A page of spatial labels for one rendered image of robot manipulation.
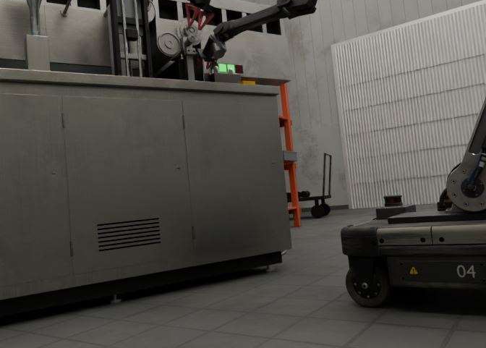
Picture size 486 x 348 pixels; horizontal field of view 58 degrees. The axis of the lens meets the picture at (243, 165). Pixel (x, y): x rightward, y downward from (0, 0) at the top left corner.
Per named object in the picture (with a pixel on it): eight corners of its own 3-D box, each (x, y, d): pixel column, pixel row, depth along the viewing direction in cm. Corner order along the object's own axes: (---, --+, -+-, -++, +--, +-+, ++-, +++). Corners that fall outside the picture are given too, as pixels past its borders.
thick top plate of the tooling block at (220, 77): (215, 83, 228) (214, 71, 228) (184, 101, 262) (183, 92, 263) (241, 85, 236) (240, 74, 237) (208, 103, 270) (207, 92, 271)
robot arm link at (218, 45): (231, 31, 221) (220, 22, 214) (239, 46, 215) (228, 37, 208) (214, 46, 225) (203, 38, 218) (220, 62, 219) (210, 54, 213)
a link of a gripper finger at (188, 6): (179, 22, 168) (186, -2, 166) (192, 27, 174) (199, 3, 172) (192, 26, 165) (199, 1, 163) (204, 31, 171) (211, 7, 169)
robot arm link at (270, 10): (302, 6, 199) (290, -8, 191) (302, 17, 198) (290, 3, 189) (226, 33, 223) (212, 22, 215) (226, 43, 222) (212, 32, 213)
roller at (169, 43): (159, 53, 218) (157, 30, 219) (142, 69, 239) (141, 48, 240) (181, 56, 224) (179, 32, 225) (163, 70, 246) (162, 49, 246)
